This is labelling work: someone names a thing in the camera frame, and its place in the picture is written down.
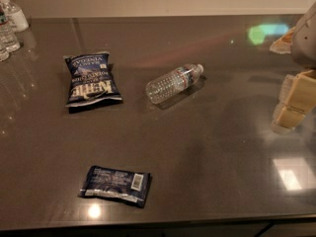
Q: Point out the clear bottle at left edge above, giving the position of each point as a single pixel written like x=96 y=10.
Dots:
x=4 y=54

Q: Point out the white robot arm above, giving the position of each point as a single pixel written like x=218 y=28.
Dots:
x=303 y=47

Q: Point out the white pump sanitizer bottle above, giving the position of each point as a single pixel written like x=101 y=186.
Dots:
x=15 y=16

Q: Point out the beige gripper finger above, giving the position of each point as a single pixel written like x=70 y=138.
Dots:
x=298 y=92
x=285 y=120

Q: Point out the dark blue snack packet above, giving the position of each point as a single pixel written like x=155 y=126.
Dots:
x=121 y=185

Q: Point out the orange white snack packet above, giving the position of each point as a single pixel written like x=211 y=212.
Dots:
x=283 y=44

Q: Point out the clear water bottle red label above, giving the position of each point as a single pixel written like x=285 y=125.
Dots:
x=7 y=36

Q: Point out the blue kettle chips bag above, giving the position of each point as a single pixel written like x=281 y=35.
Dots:
x=91 y=80

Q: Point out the clear plastic water bottle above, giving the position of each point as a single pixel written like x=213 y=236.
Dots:
x=173 y=83

